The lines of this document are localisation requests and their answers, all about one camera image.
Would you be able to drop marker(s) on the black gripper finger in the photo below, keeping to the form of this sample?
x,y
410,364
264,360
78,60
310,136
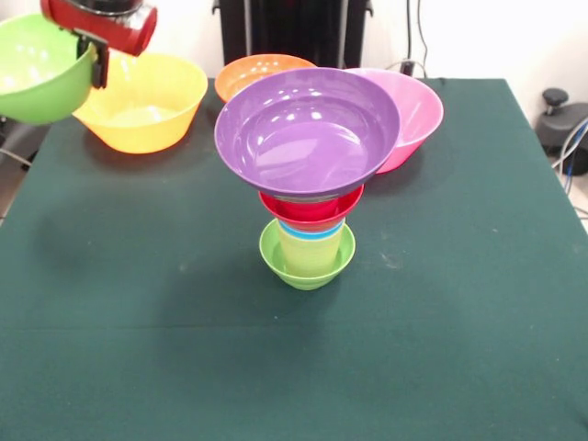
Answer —
x,y
100,69
85,48

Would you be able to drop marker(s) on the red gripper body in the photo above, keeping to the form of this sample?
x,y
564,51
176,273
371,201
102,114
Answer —
x,y
115,30

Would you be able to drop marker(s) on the large green bowl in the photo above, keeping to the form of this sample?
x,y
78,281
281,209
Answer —
x,y
37,92

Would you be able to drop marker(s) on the large yellow bowl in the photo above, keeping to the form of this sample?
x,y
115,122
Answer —
x,y
147,115

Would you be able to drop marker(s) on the purple bowl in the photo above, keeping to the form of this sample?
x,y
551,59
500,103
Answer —
x,y
298,138

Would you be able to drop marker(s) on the small red bowl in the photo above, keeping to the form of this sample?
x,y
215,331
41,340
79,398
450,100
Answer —
x,y
308,222

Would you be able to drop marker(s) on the blue cup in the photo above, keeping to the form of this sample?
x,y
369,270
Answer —
x,y
312,235

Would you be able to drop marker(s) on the yellow cup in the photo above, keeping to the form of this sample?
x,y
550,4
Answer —
x,y
310,257

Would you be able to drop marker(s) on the small green bowl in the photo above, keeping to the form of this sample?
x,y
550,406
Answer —
x,y
308,281

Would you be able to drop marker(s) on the large pink bowl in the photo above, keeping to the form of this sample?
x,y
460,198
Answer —
x,y
418,119

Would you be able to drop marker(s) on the orange bowl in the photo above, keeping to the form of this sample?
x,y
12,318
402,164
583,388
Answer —
x,y
239,75

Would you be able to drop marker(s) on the dark green tablecloth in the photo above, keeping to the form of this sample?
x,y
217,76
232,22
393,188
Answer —
x,y
229,367

